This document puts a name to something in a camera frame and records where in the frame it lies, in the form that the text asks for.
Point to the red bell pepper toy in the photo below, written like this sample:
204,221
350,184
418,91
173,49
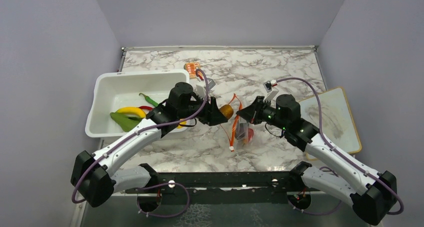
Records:
248,136

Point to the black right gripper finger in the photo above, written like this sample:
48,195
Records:
248,114
258,103

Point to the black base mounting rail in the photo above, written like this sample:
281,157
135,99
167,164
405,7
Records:
215,188

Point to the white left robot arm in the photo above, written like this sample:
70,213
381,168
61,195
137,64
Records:
96,176

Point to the brown kiwi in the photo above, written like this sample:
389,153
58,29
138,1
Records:
227,111

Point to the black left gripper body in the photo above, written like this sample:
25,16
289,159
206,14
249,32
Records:
193,108

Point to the yellow mango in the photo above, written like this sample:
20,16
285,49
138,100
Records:
182,125

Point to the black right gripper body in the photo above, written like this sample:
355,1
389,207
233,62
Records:
268,114

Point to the dark green avocado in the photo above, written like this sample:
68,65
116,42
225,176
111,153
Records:
241,129

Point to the green chili pepper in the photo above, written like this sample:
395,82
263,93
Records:
148,99

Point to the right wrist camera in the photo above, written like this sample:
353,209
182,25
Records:
270,87

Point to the white board yellow rim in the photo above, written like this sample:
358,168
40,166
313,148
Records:
337,121

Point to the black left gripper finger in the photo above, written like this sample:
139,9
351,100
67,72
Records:
213,107
216,117

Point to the white plastic bin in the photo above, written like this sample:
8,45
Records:
117,90

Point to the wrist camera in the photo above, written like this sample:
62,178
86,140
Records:
270,87
203,87

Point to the red chili pepper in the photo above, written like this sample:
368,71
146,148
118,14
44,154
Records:
146,108

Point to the yellow banana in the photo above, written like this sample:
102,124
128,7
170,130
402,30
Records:
132,111

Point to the green leaf vegetable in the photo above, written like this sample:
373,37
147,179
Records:
127,123

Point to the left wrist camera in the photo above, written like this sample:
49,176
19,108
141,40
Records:
203,87

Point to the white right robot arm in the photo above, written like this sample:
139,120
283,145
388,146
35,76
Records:
370,193

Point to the clear orange-zipper zip bag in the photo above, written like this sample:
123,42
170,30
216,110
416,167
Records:
229,129

